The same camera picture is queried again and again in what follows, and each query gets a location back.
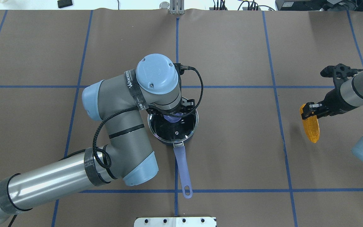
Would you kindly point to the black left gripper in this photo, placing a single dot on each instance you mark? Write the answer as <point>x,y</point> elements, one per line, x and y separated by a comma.
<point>189,105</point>

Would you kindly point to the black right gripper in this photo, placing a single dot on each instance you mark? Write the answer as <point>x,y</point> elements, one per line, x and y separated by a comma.
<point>335,100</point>

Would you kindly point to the yellow corn cob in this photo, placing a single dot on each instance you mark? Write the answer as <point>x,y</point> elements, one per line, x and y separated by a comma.
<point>311,126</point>

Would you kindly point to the glass pot lid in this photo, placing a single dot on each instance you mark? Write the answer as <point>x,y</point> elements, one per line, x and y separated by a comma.
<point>170,130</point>

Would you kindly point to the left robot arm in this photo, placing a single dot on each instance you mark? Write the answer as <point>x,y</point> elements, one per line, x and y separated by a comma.
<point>120,146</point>

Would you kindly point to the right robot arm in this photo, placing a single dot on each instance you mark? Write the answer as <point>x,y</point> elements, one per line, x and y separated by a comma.
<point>346,96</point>

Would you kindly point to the dark blue saucepan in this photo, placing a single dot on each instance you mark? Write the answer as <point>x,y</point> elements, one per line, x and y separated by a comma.
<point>179,150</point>

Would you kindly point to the small black flat device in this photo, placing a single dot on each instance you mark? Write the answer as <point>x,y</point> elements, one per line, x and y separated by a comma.
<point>64,3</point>

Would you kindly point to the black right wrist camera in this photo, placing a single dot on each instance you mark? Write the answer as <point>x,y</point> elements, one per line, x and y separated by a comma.
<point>339,73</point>

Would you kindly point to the aluminium frame post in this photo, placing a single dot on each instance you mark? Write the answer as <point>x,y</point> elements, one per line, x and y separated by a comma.
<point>177,7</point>

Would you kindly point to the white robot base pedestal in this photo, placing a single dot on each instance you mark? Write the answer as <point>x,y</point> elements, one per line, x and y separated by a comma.
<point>175,222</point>

